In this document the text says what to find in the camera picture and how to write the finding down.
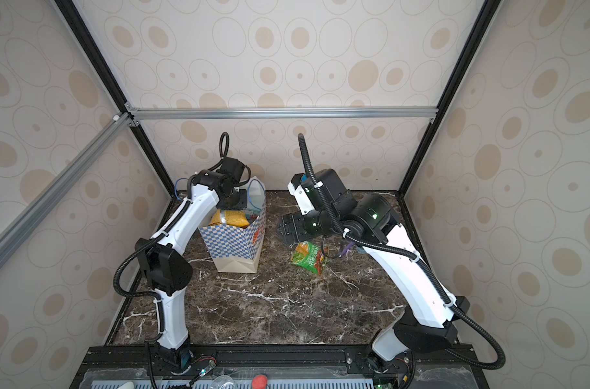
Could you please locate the yellow snack bag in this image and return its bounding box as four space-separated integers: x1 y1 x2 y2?
209 209 249 229

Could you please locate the green corn snack bag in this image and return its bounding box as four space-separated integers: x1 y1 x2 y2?
291 242 326 275

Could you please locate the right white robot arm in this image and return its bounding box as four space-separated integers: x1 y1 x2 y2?
279 135 507 372

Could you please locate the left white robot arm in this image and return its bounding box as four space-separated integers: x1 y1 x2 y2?
113 131 251 372

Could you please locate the blue checkered paper bag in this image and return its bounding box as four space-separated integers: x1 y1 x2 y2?
199 177 267 274

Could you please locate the purple marker pen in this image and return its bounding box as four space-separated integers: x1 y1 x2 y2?
340 242 354 257

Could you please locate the red round button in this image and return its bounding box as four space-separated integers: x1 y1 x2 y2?
251 374 268 389

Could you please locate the aluminium rail on back wall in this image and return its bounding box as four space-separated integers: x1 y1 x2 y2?
130 106 439 120

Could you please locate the aluminium rail on wall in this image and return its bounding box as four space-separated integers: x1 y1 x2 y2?
130 106 439 120
0 113 131 270

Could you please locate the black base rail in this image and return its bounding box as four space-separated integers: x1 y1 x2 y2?
71 345 488 388

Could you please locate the aluminium rail on left wall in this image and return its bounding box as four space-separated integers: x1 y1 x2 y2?
0 113 131 270

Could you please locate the black corner frame post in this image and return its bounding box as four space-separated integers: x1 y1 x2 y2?
54 0 175 197
396 0 502 199

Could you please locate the black right corner frame post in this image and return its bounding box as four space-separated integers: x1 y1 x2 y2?
396 0 502 199

